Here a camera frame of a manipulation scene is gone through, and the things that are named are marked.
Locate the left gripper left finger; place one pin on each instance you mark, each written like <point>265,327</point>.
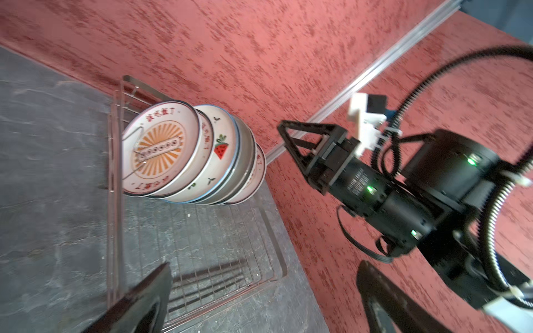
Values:
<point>143,309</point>

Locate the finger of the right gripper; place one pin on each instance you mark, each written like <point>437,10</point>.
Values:
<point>303,162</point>
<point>292,130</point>

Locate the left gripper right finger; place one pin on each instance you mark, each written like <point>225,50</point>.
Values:
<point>388,308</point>

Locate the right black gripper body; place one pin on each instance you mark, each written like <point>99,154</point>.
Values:
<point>402,219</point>

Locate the plain cream white plate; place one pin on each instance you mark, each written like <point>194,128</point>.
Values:
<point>240,172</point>

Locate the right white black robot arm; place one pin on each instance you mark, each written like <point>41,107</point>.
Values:
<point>442,207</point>

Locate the brown leaf pattern plate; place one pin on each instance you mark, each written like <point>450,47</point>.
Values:
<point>254,180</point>

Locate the strawberry pattern white plate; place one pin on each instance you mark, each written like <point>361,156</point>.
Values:
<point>225,148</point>

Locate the orange sunburst plate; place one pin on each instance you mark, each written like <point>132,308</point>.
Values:
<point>158,146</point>

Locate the right corner aluminium profile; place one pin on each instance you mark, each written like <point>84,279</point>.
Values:
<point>329,50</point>

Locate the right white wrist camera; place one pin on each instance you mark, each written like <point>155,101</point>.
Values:
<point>368,112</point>

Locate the metal wire dish rack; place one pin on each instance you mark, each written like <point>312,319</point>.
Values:
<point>217,256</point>

